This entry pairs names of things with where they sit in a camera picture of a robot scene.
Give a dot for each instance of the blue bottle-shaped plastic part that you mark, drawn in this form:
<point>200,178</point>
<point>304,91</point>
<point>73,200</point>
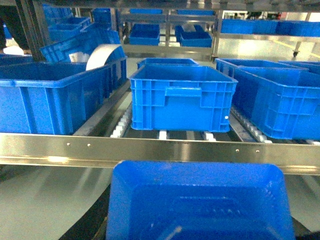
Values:
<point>159,200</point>

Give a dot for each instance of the blue plastic bin left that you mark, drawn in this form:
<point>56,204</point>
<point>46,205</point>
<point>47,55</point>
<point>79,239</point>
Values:
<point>55,98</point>

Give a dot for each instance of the stainless steel shelf rack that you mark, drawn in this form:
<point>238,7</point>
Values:
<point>87,149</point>

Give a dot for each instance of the blue plastic bin right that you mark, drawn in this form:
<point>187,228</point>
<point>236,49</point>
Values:
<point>283,103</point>

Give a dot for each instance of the blue plastic bin centre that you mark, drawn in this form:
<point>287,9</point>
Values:
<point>181,98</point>

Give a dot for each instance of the blue plastic bin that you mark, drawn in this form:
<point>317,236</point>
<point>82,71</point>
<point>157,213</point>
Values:
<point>55,98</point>
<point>283,103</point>
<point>181,98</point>

